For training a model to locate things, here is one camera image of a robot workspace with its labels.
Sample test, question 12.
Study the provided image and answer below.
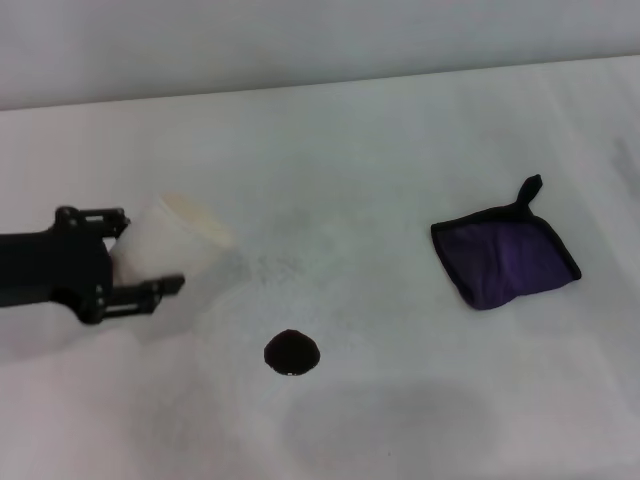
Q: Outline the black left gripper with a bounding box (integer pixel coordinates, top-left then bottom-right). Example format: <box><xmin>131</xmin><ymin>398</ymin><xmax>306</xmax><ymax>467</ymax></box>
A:
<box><xmin>0</xmin><ymin>205</ymin><xmax>187</xmax><ymax>325</ymax></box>

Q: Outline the purple rag with black trim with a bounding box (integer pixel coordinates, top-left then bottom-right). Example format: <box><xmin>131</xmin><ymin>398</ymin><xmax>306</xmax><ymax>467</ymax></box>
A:
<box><xmin>430</xmin><ymin>173</ymin><xmax>583</xmax><ymax>312</ymax></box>

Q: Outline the black water stain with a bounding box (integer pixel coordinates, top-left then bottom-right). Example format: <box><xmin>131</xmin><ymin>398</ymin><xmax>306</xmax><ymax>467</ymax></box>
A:
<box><xmin>263</xmin><ymin>328</ymin><xmax>322</xmax><ymax>377</ymax></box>

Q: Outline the white paper cup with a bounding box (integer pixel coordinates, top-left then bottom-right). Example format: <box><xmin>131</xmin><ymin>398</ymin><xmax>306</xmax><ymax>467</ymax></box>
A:
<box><xmin>109</xmin><ymin>192</ymin><xmax>237</xmax><ymax>284</ymax></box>

